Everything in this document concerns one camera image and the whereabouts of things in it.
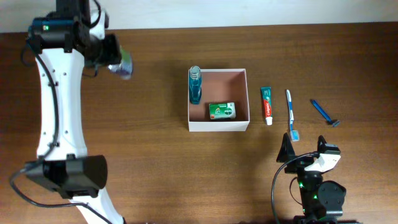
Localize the blue white toothbrush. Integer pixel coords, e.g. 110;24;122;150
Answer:
286;90;300;142

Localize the blue disposable razor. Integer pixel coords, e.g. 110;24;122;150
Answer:
310;99;340;128

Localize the purple hand sanitizer bottle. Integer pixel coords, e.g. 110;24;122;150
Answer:
108;47;133;80

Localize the green red toothpaste tube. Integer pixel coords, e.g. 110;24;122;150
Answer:
261;86;273;126

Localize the green soap box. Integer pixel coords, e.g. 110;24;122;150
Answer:
209;102;236;120

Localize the teal mouthwash bottle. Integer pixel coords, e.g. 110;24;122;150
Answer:
188;65;202;105

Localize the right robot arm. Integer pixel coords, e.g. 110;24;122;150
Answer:
271;133;346;223

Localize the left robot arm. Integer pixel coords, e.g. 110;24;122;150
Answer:
24;1;133;223

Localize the white open cardboard box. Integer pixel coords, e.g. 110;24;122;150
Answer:
188;68;250;132

